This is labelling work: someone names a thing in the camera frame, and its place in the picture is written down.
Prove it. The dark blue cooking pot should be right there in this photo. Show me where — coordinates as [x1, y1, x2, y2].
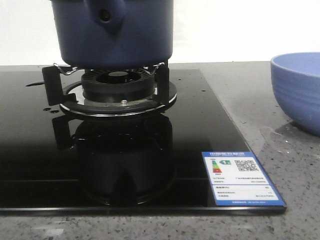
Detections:
[51, 0, 174, 69]

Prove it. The light blue ribbed bowl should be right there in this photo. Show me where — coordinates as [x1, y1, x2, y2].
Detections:
[270, 52, 320, 136]

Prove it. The black metal pot support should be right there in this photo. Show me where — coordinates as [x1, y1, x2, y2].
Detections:
[42, 62, 177, 118]

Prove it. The black round gas burner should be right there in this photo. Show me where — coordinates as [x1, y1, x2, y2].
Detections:
[81, 70, 155, 103]

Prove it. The blue white energy label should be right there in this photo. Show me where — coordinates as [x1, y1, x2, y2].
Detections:
[202, 151, 285, 207]

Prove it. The black glass gas stove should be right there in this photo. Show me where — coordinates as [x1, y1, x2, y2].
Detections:
[0, 70, 286, 216]

